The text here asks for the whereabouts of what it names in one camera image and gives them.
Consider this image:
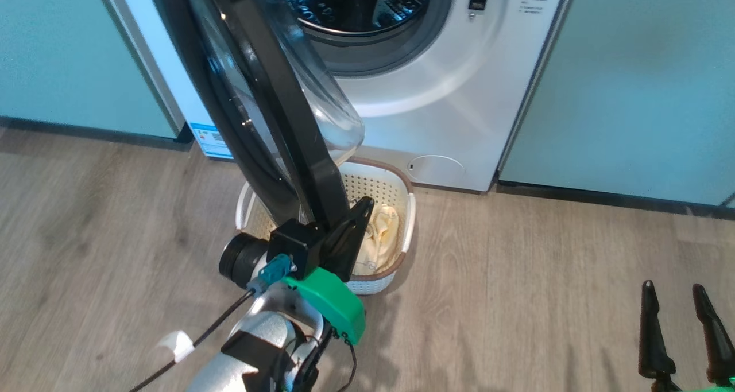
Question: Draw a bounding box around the white cable tag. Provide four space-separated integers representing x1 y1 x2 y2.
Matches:
156 330 195 363

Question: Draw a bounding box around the dark cabinet kick plate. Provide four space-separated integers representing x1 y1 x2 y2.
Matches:
0 115 194 152
497 180 735 219

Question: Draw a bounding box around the steel washer drum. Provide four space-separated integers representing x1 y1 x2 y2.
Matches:
280 0 431 36

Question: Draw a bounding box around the blue white energy label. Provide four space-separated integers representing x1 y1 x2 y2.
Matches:
189 122 235 160

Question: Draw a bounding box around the cream perforated laundry basket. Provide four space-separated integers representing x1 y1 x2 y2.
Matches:
235 157 416 296

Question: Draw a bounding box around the washing machine glass door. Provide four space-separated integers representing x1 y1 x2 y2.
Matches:
144 0 366 226

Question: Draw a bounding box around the pale green cabinet panel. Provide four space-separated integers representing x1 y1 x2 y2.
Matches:
0 0 179 140
497 0 735 206

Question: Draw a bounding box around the teal cable connector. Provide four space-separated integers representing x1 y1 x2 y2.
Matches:
247 253 293 295

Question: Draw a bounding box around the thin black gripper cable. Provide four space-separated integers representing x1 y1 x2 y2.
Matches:
338 332 358 392

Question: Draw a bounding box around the white front-load washing machine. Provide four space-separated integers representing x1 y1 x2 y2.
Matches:
98 0 578 193

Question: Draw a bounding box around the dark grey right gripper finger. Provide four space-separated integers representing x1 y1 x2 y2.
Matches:
639 280 677 379
692 283 735 384

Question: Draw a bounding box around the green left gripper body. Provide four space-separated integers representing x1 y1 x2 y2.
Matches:
281 267 366 345

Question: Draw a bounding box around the thick black camera cable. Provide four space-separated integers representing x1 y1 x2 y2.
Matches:
129 292 256 392

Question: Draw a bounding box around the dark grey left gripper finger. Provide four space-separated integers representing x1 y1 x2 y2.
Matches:
322 197 375 282

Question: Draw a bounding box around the pale yellow printed garment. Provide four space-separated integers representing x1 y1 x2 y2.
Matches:
353 204 400 276

